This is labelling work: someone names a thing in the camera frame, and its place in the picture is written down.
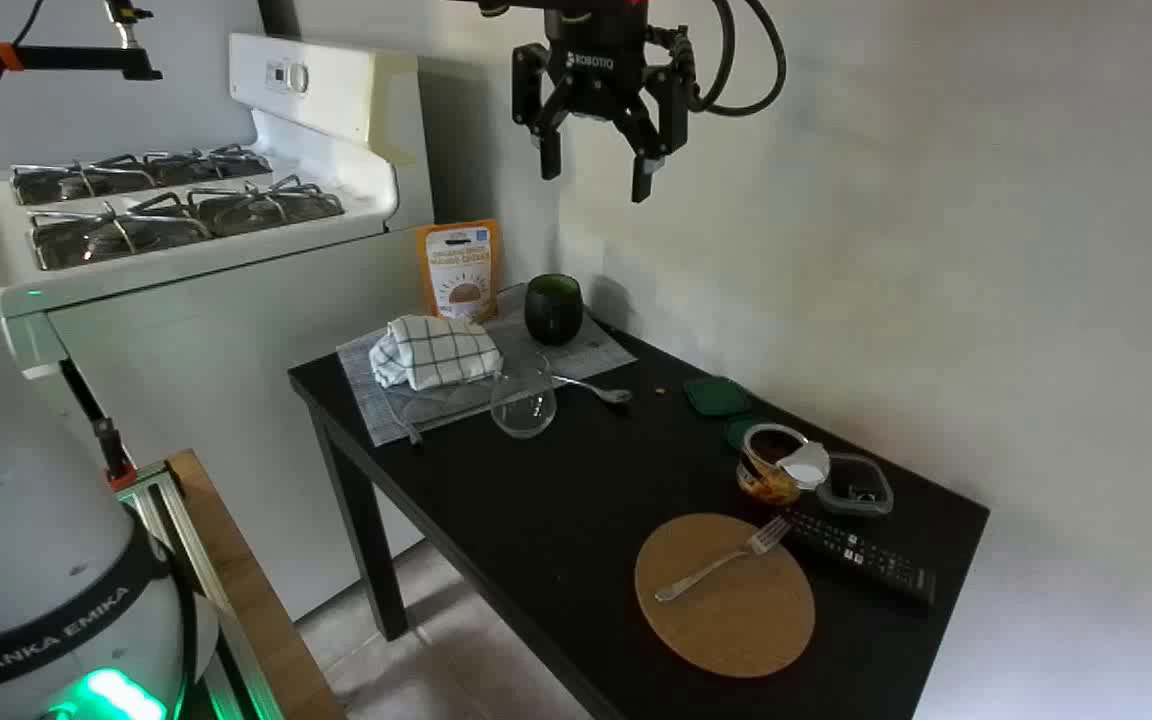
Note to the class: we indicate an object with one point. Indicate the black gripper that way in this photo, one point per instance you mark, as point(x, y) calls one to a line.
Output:
point(602, 56)

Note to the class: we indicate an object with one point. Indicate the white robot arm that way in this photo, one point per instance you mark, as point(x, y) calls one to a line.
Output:
point(87, 590)

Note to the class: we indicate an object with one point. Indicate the silver spoon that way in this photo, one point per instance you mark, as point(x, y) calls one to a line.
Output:
point(613, 396)

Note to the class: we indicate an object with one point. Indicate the clear plastic bowl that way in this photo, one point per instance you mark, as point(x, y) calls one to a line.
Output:
point(859, 486)

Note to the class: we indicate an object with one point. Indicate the dark green mug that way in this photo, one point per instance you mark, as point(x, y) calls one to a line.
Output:
point(552, 308)

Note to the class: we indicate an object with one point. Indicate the orange snack pouch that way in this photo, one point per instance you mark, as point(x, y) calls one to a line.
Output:
point(463, 268)

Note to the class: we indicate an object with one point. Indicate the checkered white dish towel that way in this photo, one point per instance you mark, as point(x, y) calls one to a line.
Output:
point(428, 355)

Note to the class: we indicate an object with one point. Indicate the dark green sponge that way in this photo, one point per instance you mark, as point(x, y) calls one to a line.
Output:
point(713, 396)

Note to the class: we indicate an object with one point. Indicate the clear glass cup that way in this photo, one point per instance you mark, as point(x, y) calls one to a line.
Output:
point(520, 408)

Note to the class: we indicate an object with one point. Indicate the clear glass tray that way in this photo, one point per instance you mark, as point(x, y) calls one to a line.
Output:
point(419, 414)

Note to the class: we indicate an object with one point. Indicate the green round lid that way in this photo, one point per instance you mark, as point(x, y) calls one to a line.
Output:
point(739, 430)

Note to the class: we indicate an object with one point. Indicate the grey woven placemat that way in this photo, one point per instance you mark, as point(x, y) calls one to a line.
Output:
point(581, 356)

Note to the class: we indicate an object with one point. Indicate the black side table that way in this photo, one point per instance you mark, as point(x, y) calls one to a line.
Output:
point(546, 529)

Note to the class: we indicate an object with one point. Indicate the white gas stove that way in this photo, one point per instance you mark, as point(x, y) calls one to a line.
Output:
point(182, 291)

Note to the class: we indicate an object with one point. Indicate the round cork mat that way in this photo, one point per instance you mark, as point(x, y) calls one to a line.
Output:
point(744, 622)

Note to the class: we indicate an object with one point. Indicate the black remote control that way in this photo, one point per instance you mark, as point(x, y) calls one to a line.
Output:
point(843, 551)

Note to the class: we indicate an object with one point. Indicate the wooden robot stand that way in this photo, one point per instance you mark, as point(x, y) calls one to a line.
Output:
point(261, 667)

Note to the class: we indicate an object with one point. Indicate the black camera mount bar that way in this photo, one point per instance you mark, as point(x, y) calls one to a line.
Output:
point(67, 56)

